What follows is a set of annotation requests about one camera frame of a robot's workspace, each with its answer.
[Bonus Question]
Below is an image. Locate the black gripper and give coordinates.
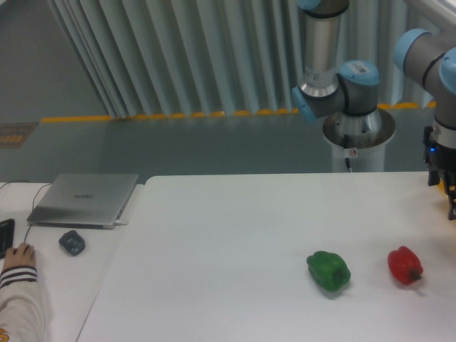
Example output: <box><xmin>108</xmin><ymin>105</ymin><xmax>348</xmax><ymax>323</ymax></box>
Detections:
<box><xmin>423</xmin><ymin>125</ymin><xmax>455</xmax><ymax>220</ymax></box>

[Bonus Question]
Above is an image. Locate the green bell pepper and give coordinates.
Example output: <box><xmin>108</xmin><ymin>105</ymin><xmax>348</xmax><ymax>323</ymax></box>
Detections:
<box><xmin>306</xmin><ymin>251</ymin><xmax>351</xmax><ymax>292</ymax></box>

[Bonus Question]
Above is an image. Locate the cream striped sleeve forearm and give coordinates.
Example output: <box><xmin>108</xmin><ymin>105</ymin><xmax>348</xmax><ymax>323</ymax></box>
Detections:
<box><xmin>1</xmin><ymin>266</ymin><xmax>46</xmax><ymax>341</ymax></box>

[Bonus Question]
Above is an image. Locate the red bell pepper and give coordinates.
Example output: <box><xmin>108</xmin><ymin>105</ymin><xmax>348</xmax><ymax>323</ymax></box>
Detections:
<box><xmin>387</xmin><ymin>246</ymin><xmax>423</xmax><ymax>285</ymax></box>

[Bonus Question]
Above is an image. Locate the silver laptop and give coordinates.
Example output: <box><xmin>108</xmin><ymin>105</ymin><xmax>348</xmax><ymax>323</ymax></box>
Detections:
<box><xmin>27</xmin><ymin>173</ymin><xmax>139</xmax><ymax>229</ymax></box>

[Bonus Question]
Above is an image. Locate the white folding screen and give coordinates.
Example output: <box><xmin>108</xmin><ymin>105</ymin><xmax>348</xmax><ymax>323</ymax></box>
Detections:
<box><xmin>51</xmin><ymin>1</ymin><xmax>442</xmax><ymax>118</ymax></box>

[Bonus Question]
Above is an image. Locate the black mouse cable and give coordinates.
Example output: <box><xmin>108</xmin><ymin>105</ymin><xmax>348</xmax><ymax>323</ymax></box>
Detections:
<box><xmin>0</xmin><ymin>180</ymin><xmax>54</xmax><ymax>247</ymax></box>

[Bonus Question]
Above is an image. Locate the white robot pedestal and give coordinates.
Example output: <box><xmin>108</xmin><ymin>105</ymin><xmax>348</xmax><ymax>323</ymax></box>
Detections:
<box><xmin>323</xmin><ymin>108</ymin><xmax>395</xmax><ymax>172</ymax></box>

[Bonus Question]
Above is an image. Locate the person's hand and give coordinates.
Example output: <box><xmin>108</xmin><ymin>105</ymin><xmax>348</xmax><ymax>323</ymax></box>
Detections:
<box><xmin>2</xmin><ymin>242</ymin><xmax>36</xmax><ymax>271</ymax></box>

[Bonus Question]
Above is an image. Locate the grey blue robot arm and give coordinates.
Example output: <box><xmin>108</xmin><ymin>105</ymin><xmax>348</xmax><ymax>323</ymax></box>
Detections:
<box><xmin>292</xmin><ymin>1</ymin><xmax>455</xmax><ymax>219</ymax></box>

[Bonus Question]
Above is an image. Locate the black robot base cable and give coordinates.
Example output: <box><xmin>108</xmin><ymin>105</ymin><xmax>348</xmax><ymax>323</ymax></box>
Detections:
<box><xmin>343</xmin><ymin>134</ymin><xmax>354</xmax><ymax>173</ymax></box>

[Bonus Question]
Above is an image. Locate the black keyboard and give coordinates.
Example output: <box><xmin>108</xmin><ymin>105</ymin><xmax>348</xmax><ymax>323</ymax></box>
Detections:
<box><xmin>0</xmin><ymin>219</ymin><xmax>15</xmax><ymax>259</ymax></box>

